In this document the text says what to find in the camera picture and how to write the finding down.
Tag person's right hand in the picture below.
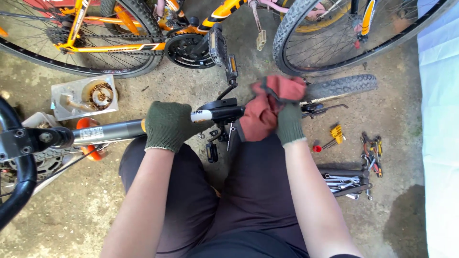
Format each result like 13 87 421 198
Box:
275 103 308 147

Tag person's left hand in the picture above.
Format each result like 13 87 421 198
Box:
144 101 215 153

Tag red cloth rag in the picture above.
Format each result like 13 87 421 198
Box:
235 75 308 142

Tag grey and black small bicycle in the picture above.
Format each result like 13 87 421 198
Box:
0 54 378 231

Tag red-capped metal tool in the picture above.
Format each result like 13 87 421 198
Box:
312 139 338 153

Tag yellow hex key set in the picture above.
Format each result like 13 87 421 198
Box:
329 124 347 145

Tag wrench set in black holder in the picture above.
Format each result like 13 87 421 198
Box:
317 163 374 201

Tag person's dark shorts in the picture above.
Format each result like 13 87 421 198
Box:
118 133 313 258

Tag black bicycle with orange fork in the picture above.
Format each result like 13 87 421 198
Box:
273 0 459 77

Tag white sheet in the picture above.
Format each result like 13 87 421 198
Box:
417 0 459 258

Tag orange and black bicycle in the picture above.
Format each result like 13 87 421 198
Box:
0 0 251 79

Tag orange plastic disc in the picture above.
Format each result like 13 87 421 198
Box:
76 117 108 161

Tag clear plastic box rusty parts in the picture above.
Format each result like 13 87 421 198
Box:
50 74 120 122

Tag white plastic container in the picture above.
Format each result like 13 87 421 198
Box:
22 111 62 129

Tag red-handled pliers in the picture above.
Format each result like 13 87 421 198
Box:
360 131 376 160

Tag orange and black handled pliers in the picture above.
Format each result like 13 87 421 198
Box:
369 135 384 178

